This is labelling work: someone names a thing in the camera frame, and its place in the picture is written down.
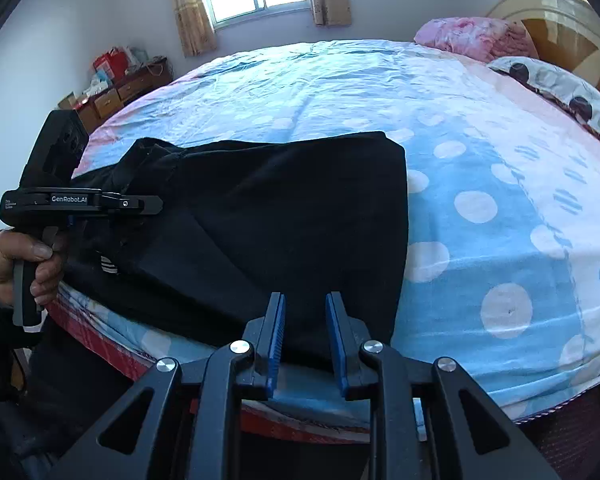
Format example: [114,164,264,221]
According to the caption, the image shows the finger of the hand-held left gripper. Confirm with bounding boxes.
[100,192,164,216]

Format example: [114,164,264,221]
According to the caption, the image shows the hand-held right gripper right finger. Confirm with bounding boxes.
[325,291,563,480]

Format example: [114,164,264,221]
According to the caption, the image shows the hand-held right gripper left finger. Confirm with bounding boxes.
[47,291,287,480]

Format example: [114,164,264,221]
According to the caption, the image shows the black pants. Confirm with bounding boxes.
[60,131,410,368]

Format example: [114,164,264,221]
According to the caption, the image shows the brown wooden desk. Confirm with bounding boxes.
[57,57,173,136]

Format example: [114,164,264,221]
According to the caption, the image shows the red paper bag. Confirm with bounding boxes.
[92,47,127,77]

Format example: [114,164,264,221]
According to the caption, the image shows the bed with dotted sheet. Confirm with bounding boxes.
[47,39,600,443]

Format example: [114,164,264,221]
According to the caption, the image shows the person's dark clothing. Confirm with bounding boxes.
[0,305,81,480]

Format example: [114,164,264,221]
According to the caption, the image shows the folded pink floral quilt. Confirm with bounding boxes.
[414,16,540,63]

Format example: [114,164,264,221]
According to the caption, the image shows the grey patterned pillow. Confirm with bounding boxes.
[487,56,600,156]

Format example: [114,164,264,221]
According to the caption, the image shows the cream and brown headboard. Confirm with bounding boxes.
[486,0,600,111]

